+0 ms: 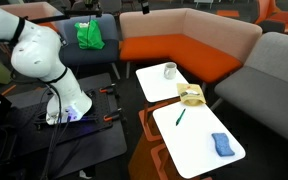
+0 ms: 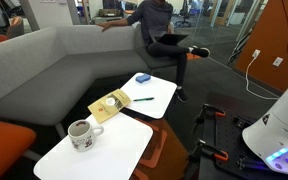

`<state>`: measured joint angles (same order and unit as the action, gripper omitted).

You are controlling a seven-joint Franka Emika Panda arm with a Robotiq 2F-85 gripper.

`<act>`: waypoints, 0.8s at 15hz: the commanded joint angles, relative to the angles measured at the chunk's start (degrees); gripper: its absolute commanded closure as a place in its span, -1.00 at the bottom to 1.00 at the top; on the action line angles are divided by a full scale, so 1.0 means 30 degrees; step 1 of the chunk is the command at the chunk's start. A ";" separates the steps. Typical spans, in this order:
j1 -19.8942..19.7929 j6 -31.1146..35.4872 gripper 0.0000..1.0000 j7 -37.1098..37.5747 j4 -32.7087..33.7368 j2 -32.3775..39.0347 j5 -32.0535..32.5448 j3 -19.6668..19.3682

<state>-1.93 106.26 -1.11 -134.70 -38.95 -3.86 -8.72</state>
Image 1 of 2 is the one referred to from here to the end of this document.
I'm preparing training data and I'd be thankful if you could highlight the black orange-tipped clamp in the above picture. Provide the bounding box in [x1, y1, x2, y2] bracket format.
[102, 107, 124, 123]
[98, 83, 119, 95]

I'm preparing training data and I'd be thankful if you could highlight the orange side table base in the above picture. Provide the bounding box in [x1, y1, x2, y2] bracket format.
[128, 97, 215, 180]

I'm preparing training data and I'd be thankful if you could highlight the black robot cart top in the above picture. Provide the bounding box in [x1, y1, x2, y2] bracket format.
[2, 72, 129, 179]

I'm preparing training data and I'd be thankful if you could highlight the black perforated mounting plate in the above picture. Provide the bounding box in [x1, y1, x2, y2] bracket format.
[33, 87, 122, 138]

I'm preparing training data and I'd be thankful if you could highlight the green pen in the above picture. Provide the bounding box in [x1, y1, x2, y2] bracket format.
[175, 108, 187, 127]

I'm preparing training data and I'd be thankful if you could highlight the blue-grey armchair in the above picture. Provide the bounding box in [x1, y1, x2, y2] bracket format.
[55, 13, 121, 80]

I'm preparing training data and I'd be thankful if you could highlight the orange lounge chair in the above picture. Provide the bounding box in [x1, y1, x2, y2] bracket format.
[253, 0, 288, 35]

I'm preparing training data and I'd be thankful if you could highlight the black camera boom bar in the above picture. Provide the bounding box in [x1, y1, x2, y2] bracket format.
[29, 8, 104, 25]

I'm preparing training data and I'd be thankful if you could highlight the white printed ceramic mug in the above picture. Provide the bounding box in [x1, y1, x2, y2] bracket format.
[163, 61, 178, 81]

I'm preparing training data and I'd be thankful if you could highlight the white side table top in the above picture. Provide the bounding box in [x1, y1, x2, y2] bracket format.
[151, 99, 247, 180]
[135, 61, 190, 104]

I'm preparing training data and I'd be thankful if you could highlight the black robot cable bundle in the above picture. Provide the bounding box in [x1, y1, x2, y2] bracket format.
[39, 83, 72, 180]

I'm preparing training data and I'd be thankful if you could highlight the grey sofa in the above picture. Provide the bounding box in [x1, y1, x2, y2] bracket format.
[213, 31, 288, 160]

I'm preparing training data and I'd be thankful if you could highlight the green bag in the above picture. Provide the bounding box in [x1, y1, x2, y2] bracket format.
[74, 19, 106, 51]

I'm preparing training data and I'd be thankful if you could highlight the orange and peach sofa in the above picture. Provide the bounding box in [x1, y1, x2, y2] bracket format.
[118, 7, 264, 85]

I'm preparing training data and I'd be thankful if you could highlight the peach armchair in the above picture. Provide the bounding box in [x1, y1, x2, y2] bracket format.
[0, 1, 64, 33]

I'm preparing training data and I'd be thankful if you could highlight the blue sponge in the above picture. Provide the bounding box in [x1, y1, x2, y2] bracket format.
[211, 132, 236, 158]

